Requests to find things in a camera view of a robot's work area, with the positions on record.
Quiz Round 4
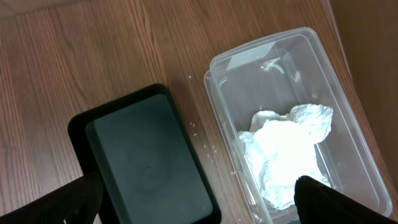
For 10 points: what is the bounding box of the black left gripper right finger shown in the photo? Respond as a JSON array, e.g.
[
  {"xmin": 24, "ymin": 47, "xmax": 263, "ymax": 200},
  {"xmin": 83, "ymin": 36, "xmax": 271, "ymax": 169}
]
[{"xmin": 294, "ymin": 175, "xmax": 395, "ymax": 224}]

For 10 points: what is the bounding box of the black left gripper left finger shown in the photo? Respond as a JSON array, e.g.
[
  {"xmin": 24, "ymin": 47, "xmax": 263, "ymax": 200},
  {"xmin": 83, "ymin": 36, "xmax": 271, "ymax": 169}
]
[{"xmin": 1, "ymin": 173, "xmax": 104, "ymax": 224}]

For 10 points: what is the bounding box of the white napkin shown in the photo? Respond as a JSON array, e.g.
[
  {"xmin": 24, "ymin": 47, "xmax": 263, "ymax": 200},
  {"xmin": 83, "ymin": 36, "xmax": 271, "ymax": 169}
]
[{"xmin": 238, "ymin": 104, "xmax": 333, "ymax": 210}]

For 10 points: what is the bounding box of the clear plastic waste bin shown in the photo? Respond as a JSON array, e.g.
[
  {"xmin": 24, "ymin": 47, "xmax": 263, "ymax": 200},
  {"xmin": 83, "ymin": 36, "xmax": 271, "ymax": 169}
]
[{"xmin": 204, "ymin": 27, "xmax": 392, "ymax": 223}]

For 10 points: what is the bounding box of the black tray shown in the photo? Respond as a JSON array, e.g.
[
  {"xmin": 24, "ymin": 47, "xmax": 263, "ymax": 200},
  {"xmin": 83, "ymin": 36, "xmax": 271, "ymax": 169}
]
[{"xmin": 68, "ymin": 84, "xmax": 221, "ymax": 224}]

